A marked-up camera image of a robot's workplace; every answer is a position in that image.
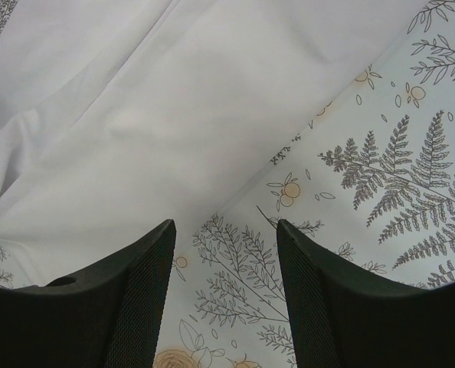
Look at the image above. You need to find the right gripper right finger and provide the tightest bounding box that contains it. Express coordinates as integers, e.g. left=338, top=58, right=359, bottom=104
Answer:
left=277, top=220, right=455, bottom=367

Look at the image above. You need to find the white t shirt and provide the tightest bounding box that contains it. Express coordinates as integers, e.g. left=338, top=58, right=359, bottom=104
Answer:
left=0, top=1, right=424, bottom=288

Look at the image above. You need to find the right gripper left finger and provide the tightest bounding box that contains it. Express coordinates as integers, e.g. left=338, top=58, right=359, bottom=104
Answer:
left=0, top=219, right=176, bottom=367

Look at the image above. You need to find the floral patterned table mat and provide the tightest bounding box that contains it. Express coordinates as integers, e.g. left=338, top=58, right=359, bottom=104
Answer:
left=0, top=1, right=455, bottom=367

